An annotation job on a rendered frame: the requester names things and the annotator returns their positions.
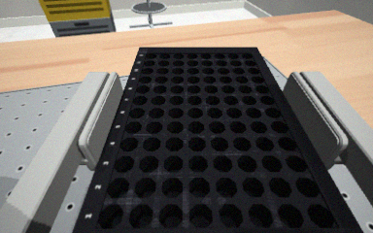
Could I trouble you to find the grey flat base plate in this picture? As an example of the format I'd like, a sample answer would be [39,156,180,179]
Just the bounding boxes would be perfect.
[0,56,373,233]

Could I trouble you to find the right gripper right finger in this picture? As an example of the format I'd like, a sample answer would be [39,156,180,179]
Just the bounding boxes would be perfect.
[283,71,373,207]

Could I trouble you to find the black well plate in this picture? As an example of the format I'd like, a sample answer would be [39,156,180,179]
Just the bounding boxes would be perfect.
[72,47,363,233]

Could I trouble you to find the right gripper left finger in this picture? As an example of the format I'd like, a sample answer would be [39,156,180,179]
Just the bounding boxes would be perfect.
[0,72,123,233]

